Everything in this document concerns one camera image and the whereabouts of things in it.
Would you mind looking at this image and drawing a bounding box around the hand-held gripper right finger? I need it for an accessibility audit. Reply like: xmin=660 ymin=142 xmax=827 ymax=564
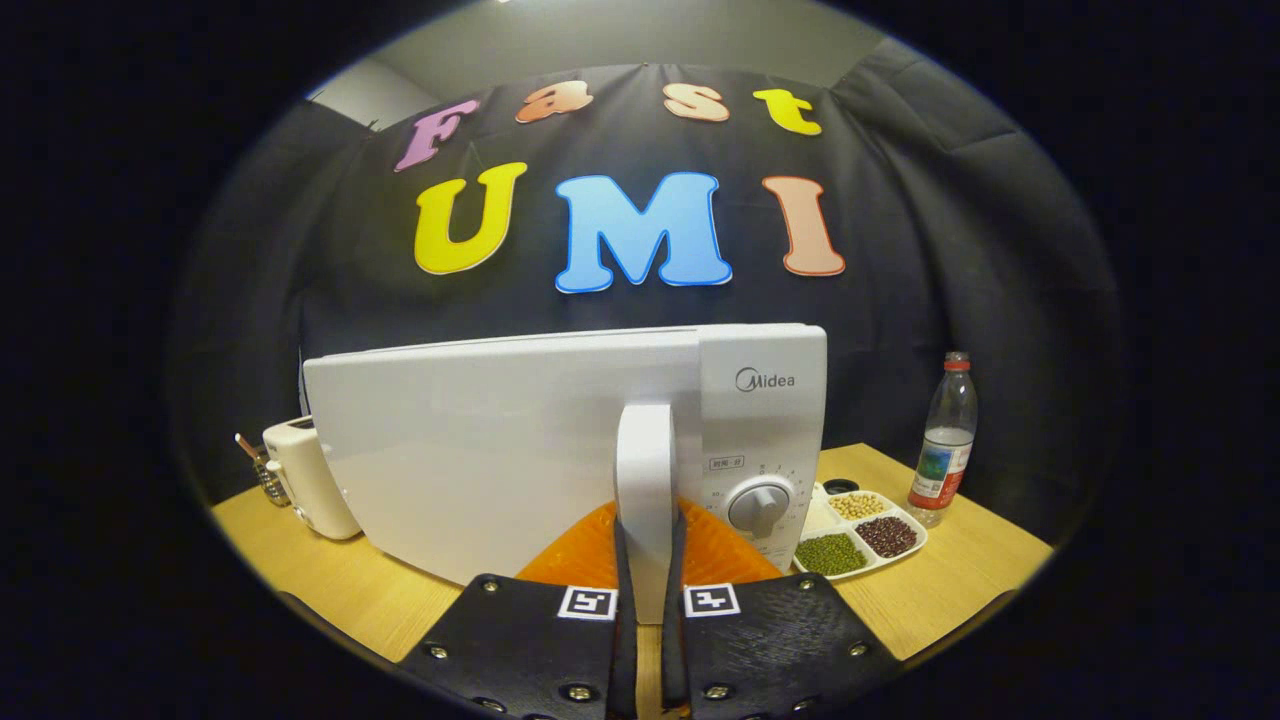
xmin=662 ymin=495 xmax=901 ymax=720

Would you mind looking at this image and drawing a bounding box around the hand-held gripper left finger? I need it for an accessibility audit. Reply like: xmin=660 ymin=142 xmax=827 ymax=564
xmin=398 ymin=498 xmax=638 ymax=720

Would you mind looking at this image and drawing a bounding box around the white toaster oven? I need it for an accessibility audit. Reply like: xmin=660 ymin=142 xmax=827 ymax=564
xmin=302 ymin=322 xmax=829 ymax=626

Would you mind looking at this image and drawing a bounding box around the white bread toaster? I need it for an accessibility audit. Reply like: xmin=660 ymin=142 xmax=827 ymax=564
xmin=262 ymin=416 xmax=363 ymax=541

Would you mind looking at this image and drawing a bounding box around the white divided dish of beans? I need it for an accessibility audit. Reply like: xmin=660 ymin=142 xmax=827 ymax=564
xmin=793 ymin=480 xmax=928 ymax=581

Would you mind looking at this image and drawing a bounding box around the clear plastic water bottle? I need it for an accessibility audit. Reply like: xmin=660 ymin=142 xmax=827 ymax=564
xmin=907 ymin=351 xmax=979 ymax=529

